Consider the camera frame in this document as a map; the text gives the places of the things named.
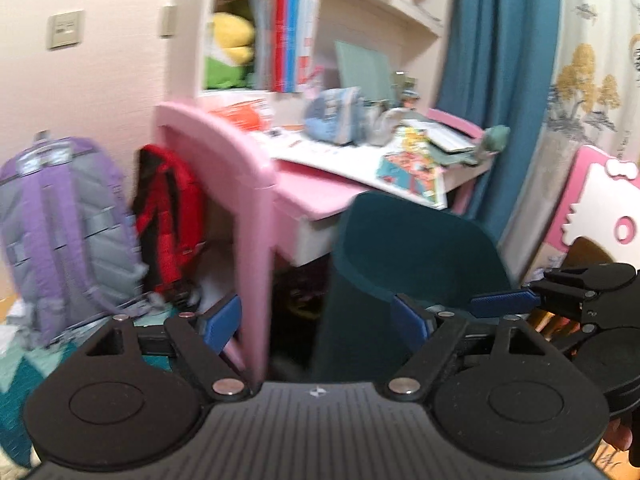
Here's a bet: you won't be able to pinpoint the purple grey backpack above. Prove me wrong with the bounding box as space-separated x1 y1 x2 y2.
0 132 149 349

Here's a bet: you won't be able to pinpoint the person's right hand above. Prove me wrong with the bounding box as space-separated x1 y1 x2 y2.
602 414 640 467

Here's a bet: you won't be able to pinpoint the white patterned curtain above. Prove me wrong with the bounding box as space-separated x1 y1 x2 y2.
500 0 640 282

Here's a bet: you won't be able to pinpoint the pink desk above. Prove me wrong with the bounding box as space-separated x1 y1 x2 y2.
154 101 494 382

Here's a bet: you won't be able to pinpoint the orange white packet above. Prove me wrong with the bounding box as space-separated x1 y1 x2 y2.
210 99 274 134

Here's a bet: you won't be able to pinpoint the blue pencil case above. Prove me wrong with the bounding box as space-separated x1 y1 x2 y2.
304 87 364 146

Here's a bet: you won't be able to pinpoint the orange printed blanket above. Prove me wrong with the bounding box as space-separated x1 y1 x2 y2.
594 447 634 480

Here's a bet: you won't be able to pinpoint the grey dotted pouch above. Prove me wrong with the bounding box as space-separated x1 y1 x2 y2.
367 105 417 144

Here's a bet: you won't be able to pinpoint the pale green board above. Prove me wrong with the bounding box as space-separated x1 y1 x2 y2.
334 41 397 104

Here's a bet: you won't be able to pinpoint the green notebook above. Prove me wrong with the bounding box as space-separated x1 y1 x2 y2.
405 117 479 167

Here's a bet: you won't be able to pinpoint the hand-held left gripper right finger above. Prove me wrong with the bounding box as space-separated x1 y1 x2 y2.
387 294 553 402

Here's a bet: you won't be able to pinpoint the red black backpack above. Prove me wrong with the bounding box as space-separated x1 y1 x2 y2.
131 144 209 297

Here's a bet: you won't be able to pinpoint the white wall switch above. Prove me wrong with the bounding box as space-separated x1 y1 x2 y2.
47 9 85 51

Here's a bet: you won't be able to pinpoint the white paper sheets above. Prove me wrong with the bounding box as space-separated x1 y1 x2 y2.
0 300 32 357

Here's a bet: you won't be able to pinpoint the row of upright binders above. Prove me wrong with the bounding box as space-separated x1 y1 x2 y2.
235 0 324 94

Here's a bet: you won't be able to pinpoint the desk pen holder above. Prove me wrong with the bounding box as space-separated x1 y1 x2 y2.
394 71 422 109

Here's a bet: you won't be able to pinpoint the blue curtain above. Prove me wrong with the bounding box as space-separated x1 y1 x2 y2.
437 0 574 242

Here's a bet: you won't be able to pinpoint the pink white cat board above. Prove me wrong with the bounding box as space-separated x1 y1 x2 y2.
531 145 640 282

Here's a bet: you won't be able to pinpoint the green clamp gadget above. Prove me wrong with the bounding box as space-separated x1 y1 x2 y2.
470 124 512 167

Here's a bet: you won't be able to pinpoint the beige light switch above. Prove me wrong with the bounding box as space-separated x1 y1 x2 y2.
159 4 177 39

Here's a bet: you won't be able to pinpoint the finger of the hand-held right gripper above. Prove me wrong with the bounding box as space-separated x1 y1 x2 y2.
470 262 640 333

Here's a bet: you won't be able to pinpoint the large white paper sheet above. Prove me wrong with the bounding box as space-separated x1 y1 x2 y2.
260 129 448 209

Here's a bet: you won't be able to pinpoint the colourful comic book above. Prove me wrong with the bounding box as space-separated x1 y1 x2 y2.
376 127 449 209

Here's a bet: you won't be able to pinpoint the yellow green plush toy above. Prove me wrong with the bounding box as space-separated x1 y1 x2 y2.
206 10 257 92

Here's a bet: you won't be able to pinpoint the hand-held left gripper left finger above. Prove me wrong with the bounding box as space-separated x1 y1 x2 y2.
85 294 250 403

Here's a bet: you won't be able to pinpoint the cream bookshelf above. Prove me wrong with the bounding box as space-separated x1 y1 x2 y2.
170 0 452 111

